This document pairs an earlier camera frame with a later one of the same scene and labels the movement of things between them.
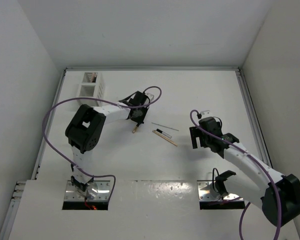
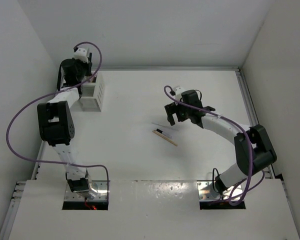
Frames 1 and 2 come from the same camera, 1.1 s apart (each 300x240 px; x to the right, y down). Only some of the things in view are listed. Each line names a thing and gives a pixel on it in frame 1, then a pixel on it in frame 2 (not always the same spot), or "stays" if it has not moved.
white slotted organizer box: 91,86 stays
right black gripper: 195,132 -> 171,109
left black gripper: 140,119 -> 86,65
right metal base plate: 204,193 stays
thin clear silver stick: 168,127 stays
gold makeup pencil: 164,137 stays
